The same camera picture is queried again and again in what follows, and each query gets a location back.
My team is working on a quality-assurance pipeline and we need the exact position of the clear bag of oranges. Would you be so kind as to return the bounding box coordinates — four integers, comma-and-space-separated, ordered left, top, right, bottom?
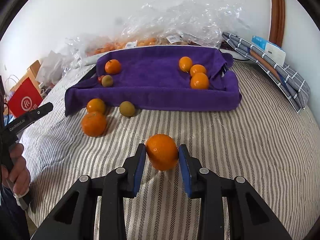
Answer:
85, 37, 160, 55

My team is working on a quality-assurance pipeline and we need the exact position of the brown wooden door frame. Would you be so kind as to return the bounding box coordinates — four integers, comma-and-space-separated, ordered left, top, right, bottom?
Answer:
269, 0, 286, 49

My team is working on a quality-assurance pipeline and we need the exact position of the large orange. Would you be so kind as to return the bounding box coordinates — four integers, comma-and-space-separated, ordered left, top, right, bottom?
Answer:
81, 112, 107, 137

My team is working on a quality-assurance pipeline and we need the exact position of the white plastic bag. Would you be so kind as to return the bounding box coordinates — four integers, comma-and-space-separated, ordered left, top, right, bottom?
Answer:
37, 50, 65, 85

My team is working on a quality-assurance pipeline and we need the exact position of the crumpled clear plastic wrap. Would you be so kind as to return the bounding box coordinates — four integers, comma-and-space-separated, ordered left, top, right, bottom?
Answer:
121, 0, 250, 48

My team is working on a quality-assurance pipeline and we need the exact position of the red paper bag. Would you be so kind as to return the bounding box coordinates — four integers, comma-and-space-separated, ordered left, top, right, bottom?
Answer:
7, 75, 43, 118

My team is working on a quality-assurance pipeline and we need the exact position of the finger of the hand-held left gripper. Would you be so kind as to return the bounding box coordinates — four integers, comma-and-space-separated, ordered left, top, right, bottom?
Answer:
24, 102, 54, 124

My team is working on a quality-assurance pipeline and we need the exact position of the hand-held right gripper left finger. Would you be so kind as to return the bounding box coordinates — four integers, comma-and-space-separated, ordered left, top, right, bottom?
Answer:
30, 143, 147, 240

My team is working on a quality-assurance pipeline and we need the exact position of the person's left hand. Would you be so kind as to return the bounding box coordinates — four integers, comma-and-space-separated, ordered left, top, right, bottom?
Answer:
2, 142, 31, 195

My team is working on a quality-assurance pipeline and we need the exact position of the clear bag of brown fruits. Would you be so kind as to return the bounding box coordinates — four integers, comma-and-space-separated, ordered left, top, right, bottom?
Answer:
159, 34, 193, 46

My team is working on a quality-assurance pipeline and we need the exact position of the blue checked folded cloth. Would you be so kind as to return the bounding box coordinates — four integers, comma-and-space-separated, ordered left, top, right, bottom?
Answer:
221, 32, 310, 113

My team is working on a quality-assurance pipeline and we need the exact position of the person's left forearm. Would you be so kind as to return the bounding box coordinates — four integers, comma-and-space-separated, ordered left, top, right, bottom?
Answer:
0, 184, 30, 240

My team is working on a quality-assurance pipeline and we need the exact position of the small white box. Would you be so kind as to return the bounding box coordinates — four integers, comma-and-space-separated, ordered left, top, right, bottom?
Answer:
264, 42, 286, 67

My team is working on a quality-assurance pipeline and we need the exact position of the long white roll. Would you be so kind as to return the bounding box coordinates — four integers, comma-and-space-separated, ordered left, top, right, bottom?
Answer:
80, 51, 113, 65

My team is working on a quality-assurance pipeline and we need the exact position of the green-brown kiwi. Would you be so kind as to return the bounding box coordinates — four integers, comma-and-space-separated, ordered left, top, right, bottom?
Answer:
119, 101, 136, 117
101, 75, 114, 87

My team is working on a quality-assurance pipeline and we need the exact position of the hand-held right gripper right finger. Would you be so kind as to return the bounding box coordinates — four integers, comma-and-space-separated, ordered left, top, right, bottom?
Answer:
178, 144, 293, 240

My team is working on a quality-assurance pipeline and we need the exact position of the striped quilted bed sheet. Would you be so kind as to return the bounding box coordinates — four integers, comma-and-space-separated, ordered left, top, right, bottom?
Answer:
19, 60, 320, 240

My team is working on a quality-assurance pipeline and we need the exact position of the blue tissue pack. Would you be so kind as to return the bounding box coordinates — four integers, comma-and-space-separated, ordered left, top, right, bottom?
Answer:
251, 35, 272, 50

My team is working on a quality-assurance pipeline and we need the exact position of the purple towel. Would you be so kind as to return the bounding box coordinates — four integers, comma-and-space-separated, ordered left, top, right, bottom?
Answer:
64, 45, 242, 117

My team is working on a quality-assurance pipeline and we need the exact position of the small crumpled clear bag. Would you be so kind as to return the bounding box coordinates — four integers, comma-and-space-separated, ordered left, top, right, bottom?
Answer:
61, 35, 100, 70

